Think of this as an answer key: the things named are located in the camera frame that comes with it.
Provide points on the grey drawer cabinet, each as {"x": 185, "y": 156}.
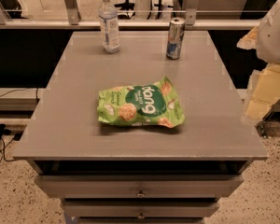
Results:
{"x": 141, "y": 174}

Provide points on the clear plastic water bottle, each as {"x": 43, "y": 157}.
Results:
{"x": 109, "y": 24}

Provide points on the grey drawer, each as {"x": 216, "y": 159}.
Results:
{"x": 150, "y": 208}
{"x": 115, "y": 186}

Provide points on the upper grey drawer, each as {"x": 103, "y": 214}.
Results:
{"x": 115, "y": 186}

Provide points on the drawer knob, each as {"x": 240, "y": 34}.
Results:
{"x": 140, "y": 194}
{"x": 141, "y": 216}

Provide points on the upper drawer knob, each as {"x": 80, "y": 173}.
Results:
{"x": 140, "y": 194}

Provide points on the lower grey drawer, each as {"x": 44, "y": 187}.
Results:
{"x": 150, "y": 208}

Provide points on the metal railing frame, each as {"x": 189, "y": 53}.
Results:
{"x": 58, "y": 14}

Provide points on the green rice chip bag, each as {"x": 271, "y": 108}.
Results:
{"x": 151, "y": 104}

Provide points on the lower drawer knob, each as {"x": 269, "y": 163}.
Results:
{"x": 141, "y": 216}

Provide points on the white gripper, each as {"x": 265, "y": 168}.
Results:
{"x": 272, "y": 42}

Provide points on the silver blue drink can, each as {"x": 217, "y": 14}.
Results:
{"x": 175, "y": 38}

